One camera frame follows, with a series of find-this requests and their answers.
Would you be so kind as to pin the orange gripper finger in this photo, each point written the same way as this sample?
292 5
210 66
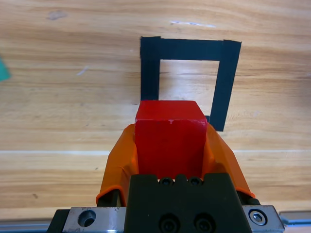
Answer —
119 160
223 160

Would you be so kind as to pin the red wooden block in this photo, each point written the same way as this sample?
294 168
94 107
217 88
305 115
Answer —
170 145

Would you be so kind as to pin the green wooden block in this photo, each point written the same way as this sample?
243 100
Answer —
3 71

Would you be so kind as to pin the black tape square outline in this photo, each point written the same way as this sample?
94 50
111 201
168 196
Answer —
182 49

